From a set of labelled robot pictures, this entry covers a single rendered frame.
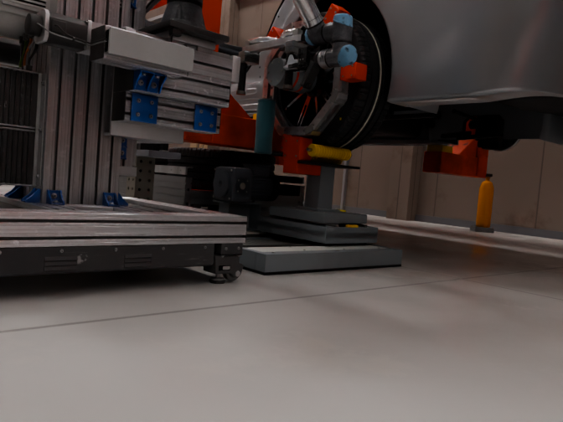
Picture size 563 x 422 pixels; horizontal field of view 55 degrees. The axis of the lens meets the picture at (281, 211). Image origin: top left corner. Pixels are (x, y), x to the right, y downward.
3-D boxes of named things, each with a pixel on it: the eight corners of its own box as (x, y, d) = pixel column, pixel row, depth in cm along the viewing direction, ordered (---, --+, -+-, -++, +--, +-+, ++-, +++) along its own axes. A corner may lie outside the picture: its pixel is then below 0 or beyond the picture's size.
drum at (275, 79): (317, 94, 256) (320, 64, 255) (283, 85, 242) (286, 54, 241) (297, 95, 266) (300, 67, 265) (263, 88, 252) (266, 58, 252)
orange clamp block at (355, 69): (351, 83, 241) (366, 81, 234) (338, 79, 236) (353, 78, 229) (352, 67, 240) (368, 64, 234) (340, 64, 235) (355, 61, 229)
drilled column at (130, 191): (149, 240, 276) (155, 157, 274) (131, 240, 270) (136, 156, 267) (141, 238, 284) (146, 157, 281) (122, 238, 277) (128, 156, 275)
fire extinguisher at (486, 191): (499, 233, 564) (505, 175, 560) (487, 233, 546) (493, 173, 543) (476, 229, 583) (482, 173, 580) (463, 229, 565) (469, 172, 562)
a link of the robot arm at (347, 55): (359, 43, 206) (358, 67, 206) (338, 48, 214) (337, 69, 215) (345, 40, 201) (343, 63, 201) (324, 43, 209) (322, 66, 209)
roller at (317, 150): (354, 161, 265) (355, 149, 265) (311, 156, 246) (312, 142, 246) (346, 161, 269) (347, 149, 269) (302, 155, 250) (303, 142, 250)
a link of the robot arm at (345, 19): (322, 16, 210) (321, 44, 211) (343, 10, 201) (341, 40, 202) (337, 20, 215) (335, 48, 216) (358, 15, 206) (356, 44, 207)
